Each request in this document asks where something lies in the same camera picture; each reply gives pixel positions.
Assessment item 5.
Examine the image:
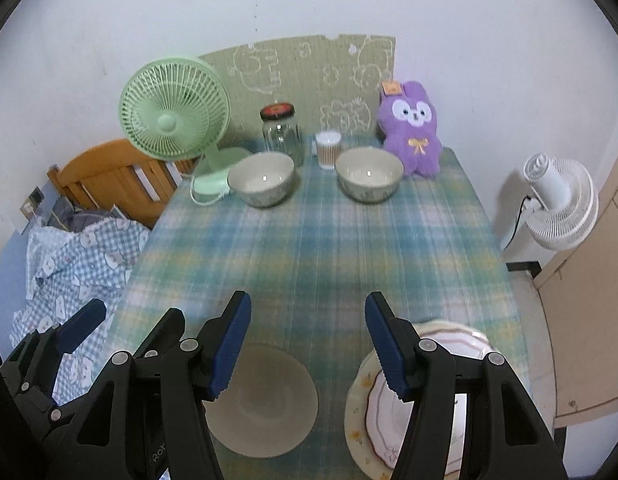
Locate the ceramic bowl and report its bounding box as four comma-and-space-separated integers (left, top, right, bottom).
205, 344, 319, 458
228, 152, 296, 208
335, 146, 403, 204

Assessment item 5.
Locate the scalloped yellow flower plate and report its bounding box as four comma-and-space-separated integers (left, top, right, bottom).
344, 351, 393, 480

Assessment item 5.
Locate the green desk fan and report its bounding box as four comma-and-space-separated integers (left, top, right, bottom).
118, 58, 251, 207

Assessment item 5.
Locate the red pattern white plate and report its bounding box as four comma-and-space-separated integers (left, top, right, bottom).
365, 320, 494, 474

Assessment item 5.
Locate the plaid green tablecloth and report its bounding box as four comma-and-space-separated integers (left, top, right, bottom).
104, 150, 530, 479

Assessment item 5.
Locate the glass jar black lid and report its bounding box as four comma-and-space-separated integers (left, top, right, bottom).
260, 102, 305, 167

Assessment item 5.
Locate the green patterned mat board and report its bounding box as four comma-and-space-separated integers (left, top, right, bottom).
201, 35, 396, 151

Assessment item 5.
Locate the white standing fan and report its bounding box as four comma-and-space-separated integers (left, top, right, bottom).
501, 153, 600, 252

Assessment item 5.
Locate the wall power outlet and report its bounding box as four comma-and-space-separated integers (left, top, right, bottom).
19, 186, 45, 221

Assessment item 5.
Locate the cotton swab container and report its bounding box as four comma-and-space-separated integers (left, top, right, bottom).
315, 131, 343, 170

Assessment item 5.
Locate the purple plush bunny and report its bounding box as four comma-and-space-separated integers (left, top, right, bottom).
376, 81, 443, 178

